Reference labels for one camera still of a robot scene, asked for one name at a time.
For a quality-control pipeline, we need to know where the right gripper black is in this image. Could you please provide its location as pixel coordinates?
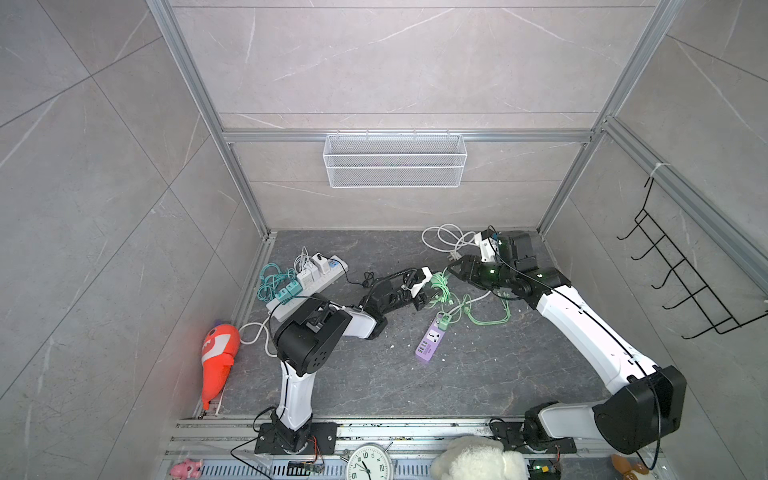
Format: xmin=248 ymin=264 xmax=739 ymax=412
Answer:
xmin=447 ymin=254 xmax=516 ymax=290

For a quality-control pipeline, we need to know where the green thin cable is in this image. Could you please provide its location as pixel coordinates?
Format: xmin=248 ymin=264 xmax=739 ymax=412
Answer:
xmin=428 ymin=272 xmax=512 ymax=328

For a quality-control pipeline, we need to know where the purple power strip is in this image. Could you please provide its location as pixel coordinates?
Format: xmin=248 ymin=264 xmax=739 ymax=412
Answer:
xmin=415 ymin=314 xmax=446 ymax=362

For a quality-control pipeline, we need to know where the white charger with label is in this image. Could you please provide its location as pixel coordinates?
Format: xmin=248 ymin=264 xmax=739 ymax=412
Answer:
xmin=304 ymin=262 xmax=322 ymax=282

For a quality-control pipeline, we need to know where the beige labelled charger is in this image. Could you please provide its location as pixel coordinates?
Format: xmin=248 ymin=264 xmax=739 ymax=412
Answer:
xmin=296 ymin=269 xmax=314 ymax=290

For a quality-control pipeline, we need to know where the teal charger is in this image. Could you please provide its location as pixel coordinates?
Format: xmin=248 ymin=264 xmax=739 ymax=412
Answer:
xmin=275 ymin=287 xmax=292 ymax=304
xmin=285 ymin=280 xmax=303 ymax=297

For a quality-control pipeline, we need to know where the white multicolour power strip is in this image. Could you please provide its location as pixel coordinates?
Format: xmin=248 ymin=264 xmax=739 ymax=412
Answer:
xmin=266 ymin=253 xmax=348 ymax=322

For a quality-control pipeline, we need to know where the teal usb cable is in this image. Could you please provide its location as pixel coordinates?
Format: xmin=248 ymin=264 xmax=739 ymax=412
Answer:
xmin=256 ymin=262 xmax=298 ymax=303

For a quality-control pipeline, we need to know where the white square charger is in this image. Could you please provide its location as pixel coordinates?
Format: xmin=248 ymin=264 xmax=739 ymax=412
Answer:
xmin=311 ymin=253 xmax=337 ymax=275

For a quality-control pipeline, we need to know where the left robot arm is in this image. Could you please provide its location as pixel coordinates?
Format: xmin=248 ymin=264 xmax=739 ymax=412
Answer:
xmin=272 ymin=267 xmax=434 ymax=435

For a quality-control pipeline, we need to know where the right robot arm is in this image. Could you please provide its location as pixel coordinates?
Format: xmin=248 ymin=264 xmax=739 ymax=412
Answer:
xmin=448 ymin=228 xmax=687 ymax=454

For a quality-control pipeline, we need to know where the white analog clock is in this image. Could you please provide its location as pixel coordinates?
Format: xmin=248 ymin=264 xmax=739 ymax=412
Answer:
xmin=345 ymin=443 xmax=395 ymax=480

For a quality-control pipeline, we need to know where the red plush toy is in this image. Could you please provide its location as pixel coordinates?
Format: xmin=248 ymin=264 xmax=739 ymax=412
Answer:
xmin=201 ymin=323 xmax=240 ymax=411

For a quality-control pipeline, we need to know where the white plush toy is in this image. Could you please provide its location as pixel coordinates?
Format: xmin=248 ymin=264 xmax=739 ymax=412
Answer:
xmin=430 ymin=436 xmax=529 ymax=480

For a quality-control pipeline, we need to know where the brown plush toy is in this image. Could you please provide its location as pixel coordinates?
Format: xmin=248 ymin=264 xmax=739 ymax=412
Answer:
xmin=610 ymin=454 xmax=652 ymax=480

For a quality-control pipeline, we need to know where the pink plush toy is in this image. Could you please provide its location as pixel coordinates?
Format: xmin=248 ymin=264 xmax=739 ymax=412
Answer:
xmin=169 ymin=459 xmax=204 ymax=480

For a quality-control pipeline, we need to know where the white cable with plug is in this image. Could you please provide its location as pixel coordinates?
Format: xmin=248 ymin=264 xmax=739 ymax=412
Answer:
xmin=421 ymin=223 xmax=481 ymax=313

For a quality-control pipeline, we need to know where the white wire mesh basket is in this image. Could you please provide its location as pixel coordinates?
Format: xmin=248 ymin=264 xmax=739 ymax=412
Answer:
xmin=323 ymin=134 xmax=468 ymax=189

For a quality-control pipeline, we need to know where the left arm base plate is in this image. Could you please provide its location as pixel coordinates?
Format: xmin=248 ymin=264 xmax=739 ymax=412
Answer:
xmin=254 ymin=421 xmax=339 ymax=456

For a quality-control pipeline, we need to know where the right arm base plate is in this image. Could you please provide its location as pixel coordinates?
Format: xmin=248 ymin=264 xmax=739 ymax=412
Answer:
xmin=488 ymin=418 xmax=577 ymax=454

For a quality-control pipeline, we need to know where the black wire hook rack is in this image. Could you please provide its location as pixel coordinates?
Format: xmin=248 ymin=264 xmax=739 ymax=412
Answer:
xmin=616 ymin=177 xmax=767 ymax=341

